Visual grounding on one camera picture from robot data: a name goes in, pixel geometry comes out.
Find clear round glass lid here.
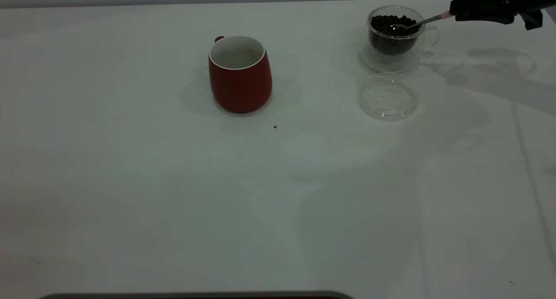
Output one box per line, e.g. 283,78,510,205
357,73,420,121

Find red ceramic mug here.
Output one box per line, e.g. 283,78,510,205
208,35,273,114

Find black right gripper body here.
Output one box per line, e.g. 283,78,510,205
500,0,556,30

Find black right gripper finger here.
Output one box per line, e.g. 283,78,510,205
449,0,518,25

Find metal spoon with pink handle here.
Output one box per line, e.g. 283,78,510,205
391,11,455,31

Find clear glass cup with handle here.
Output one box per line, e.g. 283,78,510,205
367,5,440,58

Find clear glass saucer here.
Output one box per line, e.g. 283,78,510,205
357,40,421,74

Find dark coffee beans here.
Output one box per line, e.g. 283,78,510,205
369,15,422,56

